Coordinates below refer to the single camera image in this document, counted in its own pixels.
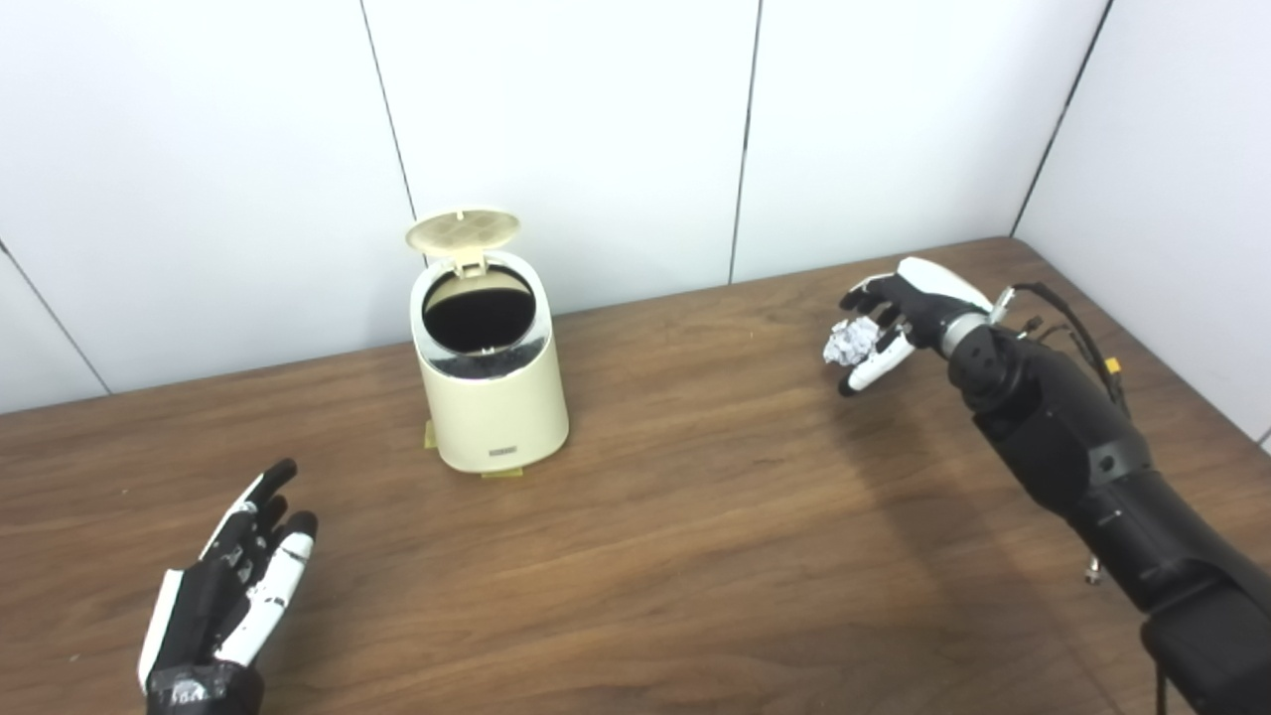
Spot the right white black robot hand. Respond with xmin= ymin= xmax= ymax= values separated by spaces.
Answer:
xmin=839 ymin=257 xmax=994 ymax=398

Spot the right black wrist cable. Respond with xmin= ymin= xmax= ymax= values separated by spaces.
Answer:
xmin=993 ymin=282 xmax=1133 ymax=418

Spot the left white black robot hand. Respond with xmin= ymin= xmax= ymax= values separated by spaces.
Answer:
xmin=137 ymin=458 xmax=319 ymax=715

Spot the cream round bin lid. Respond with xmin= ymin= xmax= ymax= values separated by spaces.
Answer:
xmin=405 ymin=208 xmax=522 ymax=277

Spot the white paper ball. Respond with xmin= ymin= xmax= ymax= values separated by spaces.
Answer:
xmin=823 ymin=318 xmax=881 ymax=366

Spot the cream-colored bin body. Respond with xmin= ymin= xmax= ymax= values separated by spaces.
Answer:
xmin=409 ymin=248 xmax=571 ymax=475

